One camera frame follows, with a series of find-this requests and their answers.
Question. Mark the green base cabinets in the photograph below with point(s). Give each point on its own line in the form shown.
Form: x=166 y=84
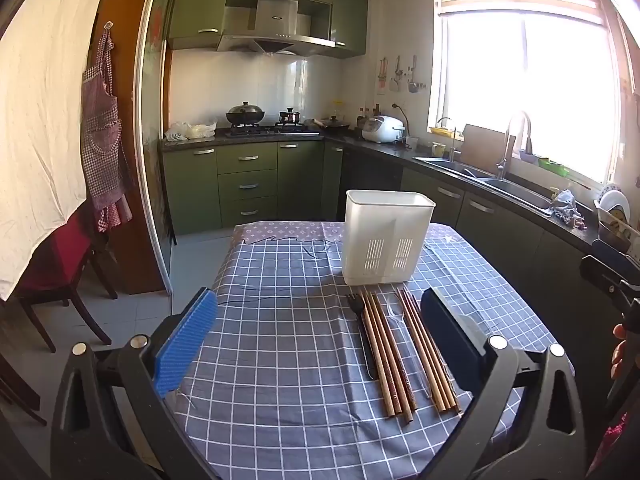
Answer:
x=250 y=185

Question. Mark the white plastic utensil holder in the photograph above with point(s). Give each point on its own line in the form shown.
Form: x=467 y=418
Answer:
x=385 y=240

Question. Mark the tall steel faucet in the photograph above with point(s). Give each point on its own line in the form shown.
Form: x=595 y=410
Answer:
x=506 y=150

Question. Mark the hanging kitchen tools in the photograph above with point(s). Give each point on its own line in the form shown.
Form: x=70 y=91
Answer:
x=400 y=75

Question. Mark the gas stove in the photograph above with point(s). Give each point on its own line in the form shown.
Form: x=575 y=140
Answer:
x=272 y=131

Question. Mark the red cushioned wooden chair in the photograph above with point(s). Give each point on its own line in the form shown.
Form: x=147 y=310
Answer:
x=55 y=255

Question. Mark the red checkered apron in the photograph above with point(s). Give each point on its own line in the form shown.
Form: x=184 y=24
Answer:
x=102 y=130

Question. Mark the black wok with lid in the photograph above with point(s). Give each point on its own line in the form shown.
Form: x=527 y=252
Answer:
x=245 y=114

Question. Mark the wooden cutting board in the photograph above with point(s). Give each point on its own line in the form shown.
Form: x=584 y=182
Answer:
x=482 y=147

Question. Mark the dark wooden chair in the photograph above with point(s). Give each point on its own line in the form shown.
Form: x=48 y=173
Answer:
x=20 y=390

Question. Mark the white plastic bags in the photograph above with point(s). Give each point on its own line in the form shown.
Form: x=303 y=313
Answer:
x=192 y=131

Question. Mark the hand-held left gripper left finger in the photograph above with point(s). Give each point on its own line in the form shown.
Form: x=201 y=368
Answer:
x=185 y=340

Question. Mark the glass sliding door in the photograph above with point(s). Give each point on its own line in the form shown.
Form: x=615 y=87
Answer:
x=152 y=135

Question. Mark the steel range hood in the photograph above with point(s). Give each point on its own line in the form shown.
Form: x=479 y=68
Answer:
x=277 y=20

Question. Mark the crumpled dish rag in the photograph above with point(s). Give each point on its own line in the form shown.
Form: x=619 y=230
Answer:
x=565 y=207

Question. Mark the person's right forearm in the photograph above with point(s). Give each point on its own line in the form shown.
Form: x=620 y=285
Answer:
x=612 y=435

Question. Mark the dish rack with plates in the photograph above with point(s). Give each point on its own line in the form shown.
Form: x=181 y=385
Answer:
x=612 y=210

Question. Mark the black frying pan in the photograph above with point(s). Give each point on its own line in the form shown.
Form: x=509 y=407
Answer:
x=335 y=122

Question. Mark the small dark cooking pot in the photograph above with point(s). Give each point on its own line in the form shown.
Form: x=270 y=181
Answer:
x=290 y=117

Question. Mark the small steel faucet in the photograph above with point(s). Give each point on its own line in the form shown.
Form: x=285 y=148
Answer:
x=452 y=145

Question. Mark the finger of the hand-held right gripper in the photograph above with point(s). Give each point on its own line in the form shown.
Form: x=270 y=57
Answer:
x=602 y=275
x=617 y=260

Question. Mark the person's right hand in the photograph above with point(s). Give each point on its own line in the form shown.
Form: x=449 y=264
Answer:
x=621 y=352

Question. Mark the green wall cabinets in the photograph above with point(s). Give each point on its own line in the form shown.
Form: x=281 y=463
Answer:
x=200 y=5

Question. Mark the steel kitchen sink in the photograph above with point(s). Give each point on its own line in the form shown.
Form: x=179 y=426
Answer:
x=515 y=190

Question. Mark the green tray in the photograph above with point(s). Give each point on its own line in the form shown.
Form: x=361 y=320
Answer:
x=552 y=166

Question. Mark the dark condiment bottles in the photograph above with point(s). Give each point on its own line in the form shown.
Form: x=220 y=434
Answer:
x=369 y=116

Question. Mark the black plastic fork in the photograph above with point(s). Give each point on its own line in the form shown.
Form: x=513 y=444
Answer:
x=364 y=340

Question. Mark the yellow sponge holder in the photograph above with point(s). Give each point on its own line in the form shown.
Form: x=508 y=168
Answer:
x=441 y=131

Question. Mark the white hanging sheet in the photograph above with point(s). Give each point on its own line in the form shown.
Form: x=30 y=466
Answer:
x=45 y=110

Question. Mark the kitchen window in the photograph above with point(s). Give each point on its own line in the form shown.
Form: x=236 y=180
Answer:
x=525 y=85

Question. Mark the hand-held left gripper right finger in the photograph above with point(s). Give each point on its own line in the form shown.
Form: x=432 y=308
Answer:
x=447 y=340

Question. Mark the small pale cup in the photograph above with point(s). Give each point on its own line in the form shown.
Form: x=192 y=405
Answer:
x=438 y=150

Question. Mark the blue checkered tablecloth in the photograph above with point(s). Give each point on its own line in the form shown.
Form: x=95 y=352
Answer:
x=280 y=360

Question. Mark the white rice cooker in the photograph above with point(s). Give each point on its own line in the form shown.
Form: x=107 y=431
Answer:
x=382 y=129

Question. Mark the black kitchen countertop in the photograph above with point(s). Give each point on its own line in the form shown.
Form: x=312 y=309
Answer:
x=380 y=149

